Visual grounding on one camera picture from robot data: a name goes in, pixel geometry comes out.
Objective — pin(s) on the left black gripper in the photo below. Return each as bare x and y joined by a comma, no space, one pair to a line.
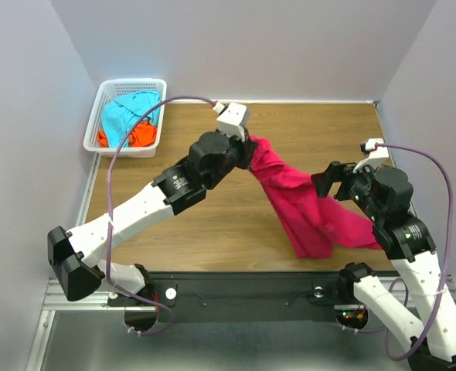
245,151

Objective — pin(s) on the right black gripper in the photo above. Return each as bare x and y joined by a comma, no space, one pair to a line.
335,171

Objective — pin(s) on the pink t-shirt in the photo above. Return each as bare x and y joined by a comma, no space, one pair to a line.
313,225

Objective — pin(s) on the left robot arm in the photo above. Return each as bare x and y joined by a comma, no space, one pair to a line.
81,257

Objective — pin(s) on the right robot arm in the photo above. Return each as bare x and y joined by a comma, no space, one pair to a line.
429,336

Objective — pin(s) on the orange t-shirt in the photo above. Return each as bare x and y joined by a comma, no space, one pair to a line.
142,136

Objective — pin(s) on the light blue t-shirt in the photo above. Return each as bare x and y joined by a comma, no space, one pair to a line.
121,114

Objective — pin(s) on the white plastic basket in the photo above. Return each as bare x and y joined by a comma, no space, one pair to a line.
107,92

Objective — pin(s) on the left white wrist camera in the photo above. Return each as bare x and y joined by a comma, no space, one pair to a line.
232,119

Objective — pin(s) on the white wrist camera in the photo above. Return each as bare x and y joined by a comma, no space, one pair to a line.
232,119
375,154

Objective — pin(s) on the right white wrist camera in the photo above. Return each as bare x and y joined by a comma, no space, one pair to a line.
375,154

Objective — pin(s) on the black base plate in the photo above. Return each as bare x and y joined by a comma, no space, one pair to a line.
196,297

